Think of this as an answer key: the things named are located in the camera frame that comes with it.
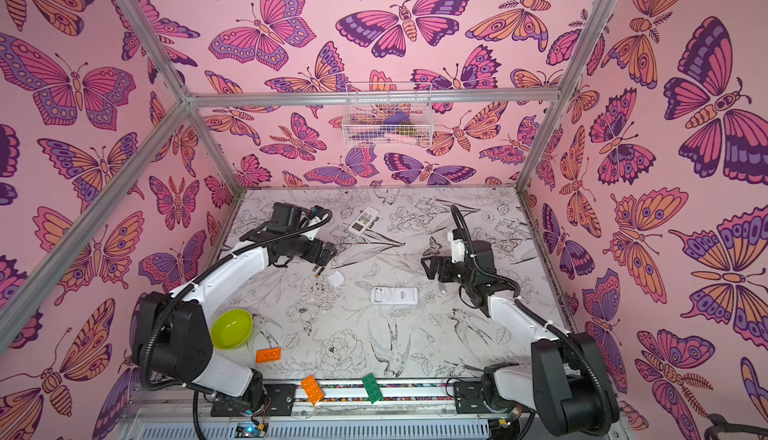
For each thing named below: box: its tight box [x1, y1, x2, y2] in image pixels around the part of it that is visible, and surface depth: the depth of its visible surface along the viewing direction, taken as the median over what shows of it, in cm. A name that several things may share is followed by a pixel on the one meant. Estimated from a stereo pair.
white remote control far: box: [348, 206, 380, 236], surface depth 111 cm
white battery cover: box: [328, 270, 345, 288], surface depth 99 cm
